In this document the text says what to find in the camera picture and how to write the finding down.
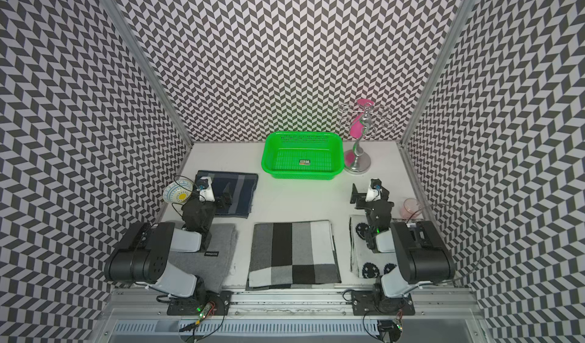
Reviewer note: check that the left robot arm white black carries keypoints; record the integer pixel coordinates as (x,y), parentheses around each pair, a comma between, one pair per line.
(141,256)

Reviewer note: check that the right aluminium corner post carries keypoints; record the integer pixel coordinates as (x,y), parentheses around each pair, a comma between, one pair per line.
(452,37)

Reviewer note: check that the patterned ceramic bowl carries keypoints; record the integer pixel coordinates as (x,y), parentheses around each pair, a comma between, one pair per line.
(178,191)

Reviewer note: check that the smiley face patterned scarf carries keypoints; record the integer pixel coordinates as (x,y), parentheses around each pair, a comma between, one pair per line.
(365,263)

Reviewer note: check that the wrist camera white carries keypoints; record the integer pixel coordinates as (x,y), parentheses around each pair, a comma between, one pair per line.
(374,192)
(205,188)

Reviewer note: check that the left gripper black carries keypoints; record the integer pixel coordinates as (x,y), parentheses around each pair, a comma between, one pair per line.
(221,203)

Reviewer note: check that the grey scarf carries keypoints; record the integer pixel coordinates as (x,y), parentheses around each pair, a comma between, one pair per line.
(212,265)

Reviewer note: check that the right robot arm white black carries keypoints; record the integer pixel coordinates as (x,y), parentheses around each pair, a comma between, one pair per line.
(397,255)

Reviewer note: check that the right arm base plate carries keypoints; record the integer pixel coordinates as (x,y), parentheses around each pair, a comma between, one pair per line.
(370,303)

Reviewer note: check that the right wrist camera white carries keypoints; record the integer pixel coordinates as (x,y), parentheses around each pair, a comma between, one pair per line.
(374,192)

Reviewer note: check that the aluminium corner post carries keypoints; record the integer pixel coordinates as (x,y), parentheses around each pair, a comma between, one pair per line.
(129,38)
(452,37)

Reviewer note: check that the silver pink jewellery stand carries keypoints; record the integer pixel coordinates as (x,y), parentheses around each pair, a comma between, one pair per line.
(363,112)

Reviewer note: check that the aluminium front rail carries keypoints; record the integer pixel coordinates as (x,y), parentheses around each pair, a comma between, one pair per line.
(428,303)

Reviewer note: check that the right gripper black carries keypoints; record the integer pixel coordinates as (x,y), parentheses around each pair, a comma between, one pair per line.
(360,197)

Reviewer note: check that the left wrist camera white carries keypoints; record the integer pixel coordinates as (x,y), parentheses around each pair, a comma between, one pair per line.
(205,188)

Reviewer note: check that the black white checked scarf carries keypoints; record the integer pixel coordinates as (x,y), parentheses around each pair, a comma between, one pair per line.
(293,255)

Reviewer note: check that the navy blue striped scarf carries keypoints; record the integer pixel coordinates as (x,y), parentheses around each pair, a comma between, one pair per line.
(240,186)

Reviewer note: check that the left aluminium corner post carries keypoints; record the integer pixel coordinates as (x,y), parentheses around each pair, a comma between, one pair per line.
(129,38)

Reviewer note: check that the pink plastic cup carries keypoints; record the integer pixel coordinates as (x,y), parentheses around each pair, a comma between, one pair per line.
(410,209)

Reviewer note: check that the green plastic basket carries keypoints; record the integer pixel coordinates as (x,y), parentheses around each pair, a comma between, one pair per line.
(303,155)

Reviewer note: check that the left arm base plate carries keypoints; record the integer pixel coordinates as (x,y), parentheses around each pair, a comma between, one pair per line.
(219,302)

